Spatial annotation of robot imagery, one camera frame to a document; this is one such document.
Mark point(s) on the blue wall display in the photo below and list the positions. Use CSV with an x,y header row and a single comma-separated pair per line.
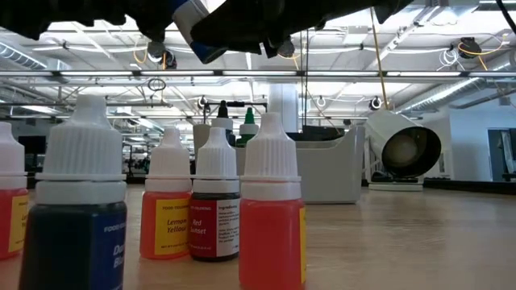
x,y
502,155

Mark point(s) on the grey plastic caddy bin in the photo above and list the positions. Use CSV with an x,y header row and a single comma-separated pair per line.
x,y
334,169

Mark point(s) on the small dropper bottle red label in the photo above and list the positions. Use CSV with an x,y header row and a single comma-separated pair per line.
x,y
215,161

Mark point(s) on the silver ventilation duct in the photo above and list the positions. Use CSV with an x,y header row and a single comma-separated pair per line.
x,y
443,94
24,58

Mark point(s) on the distant black workstations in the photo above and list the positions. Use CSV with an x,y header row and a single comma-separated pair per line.
x,y
137,163

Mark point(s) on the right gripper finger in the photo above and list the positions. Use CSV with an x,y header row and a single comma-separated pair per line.
x,y
250,28

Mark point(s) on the large bottle black tip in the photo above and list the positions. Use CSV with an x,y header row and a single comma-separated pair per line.
x,y
222,123

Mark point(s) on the small dropper bottle blue label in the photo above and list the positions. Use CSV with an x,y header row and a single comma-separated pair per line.
x,y
80,161

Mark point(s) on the white square column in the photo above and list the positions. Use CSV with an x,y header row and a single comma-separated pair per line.
x,y
282,100

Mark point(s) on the large bottle blue tip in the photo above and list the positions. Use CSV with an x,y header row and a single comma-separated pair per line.
x,y
189,20

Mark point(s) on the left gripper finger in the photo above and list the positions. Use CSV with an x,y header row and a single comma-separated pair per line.
x,y
155,20

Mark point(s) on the large bottle green tip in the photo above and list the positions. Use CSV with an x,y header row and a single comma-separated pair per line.
x,y
248,129

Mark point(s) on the black monitor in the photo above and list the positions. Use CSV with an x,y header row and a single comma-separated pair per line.
x,y
32,145

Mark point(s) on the small dropper bottle yellow label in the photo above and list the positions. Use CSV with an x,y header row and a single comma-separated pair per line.
x,y
10,161
167,161
270,161

